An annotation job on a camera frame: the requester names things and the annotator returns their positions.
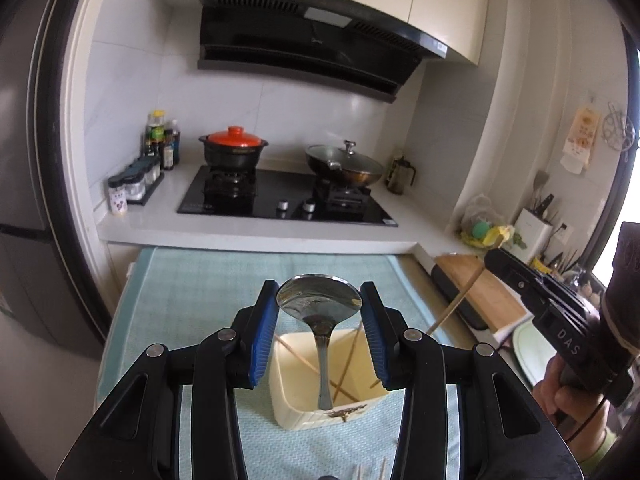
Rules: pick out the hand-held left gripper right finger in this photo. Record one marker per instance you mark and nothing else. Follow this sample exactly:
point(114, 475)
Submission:
point(374, 335)

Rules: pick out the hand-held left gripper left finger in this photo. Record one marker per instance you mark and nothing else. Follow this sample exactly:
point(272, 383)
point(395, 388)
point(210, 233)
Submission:
point(262, 335)

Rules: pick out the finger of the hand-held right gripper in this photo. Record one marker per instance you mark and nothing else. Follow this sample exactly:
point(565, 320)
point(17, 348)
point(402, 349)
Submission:
point(507, 267)

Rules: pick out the bunch of wooden chopsticks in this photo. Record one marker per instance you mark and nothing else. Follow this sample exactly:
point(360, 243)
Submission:
point(300, 357)

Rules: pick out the long wooden chopstick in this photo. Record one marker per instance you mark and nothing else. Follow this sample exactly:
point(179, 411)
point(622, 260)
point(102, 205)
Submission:
point(455, 302)
point(384, 470)

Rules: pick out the round steel spoon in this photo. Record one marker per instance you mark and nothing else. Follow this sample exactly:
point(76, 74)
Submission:
point(320, 300)

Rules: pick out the cream utensil holder box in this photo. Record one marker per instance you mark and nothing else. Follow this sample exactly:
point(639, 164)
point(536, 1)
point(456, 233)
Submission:
point(310, 417)

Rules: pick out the person's right forearm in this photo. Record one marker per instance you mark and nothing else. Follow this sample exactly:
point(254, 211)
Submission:
point(600, 460)

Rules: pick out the person's right hand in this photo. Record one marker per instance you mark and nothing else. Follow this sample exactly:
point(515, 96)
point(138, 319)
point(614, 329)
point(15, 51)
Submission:
point(555, 395)

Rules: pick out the wooden cutting board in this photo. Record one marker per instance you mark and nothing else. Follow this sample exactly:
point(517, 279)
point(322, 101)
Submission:
point(487, 290)

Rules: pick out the yellow cloth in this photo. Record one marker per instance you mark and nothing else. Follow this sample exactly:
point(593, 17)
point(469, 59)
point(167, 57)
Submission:
point(500, 235)

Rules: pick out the yellow packet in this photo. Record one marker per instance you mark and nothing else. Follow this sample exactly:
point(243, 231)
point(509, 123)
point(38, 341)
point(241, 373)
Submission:
point(541, 265)

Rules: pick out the white knife holder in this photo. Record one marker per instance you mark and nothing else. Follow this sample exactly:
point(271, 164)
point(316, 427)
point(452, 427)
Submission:
point(530, 235)

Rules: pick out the pale green tray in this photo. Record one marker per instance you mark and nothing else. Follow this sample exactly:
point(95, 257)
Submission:
point(527, 355)

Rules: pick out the green ball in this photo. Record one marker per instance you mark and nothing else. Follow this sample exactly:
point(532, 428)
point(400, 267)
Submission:
point(482, 229)

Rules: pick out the black flat appliance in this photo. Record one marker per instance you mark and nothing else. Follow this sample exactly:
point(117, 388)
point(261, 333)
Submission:
point(450, 292)

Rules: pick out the clear plastic bag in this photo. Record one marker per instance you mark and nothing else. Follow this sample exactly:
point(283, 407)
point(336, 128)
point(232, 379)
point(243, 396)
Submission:
point(480, 207)

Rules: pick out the pale green table mat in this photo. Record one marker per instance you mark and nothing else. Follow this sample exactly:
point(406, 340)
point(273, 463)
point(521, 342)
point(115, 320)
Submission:
point(200, 285)

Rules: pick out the grey spatula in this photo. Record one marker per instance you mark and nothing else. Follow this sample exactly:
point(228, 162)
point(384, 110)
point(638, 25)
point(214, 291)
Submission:
point(541, 182)

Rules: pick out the glass french press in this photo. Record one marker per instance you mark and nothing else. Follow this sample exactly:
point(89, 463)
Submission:
point(398, 177)

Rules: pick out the black gas stove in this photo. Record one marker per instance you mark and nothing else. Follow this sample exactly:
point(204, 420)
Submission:
point(280, 185)

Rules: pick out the dark wok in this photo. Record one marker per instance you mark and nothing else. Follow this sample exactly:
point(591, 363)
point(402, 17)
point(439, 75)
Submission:
point(350, 177)

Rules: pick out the round metal trivet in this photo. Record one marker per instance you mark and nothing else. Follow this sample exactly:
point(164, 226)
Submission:
point(617, 130)

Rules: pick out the black clay pot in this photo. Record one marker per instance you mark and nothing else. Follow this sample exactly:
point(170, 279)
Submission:
point(232, 158)

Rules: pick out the clear spice jar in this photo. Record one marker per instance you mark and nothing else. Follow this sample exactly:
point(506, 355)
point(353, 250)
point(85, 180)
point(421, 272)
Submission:
point(145, 175)
point(133, 187)
point(153, 167)

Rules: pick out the orange pot lid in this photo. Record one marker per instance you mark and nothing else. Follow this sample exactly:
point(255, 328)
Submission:
point(233, 138)

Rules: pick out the labelled spice jar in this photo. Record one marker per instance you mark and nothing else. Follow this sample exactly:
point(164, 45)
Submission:
point(117, 197)

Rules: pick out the small dark sauce bottle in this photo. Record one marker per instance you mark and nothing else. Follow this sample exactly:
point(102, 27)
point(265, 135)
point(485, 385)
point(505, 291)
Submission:
point(167, 155)

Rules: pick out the yellow-capped sauce bottle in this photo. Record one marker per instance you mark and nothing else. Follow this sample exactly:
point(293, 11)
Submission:
point(156, 130)

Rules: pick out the dark grey refrigerator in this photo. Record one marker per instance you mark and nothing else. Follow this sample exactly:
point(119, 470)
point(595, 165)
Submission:
point(30, 210)

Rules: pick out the black range hood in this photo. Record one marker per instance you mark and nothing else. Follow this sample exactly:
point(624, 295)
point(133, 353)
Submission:
point(300, 35)

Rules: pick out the white wall socket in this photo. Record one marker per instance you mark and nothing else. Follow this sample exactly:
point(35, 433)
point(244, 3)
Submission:
point(563, 231)

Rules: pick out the printed hanging wall cloth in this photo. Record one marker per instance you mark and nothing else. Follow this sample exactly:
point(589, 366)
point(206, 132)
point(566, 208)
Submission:
point(582, 135)

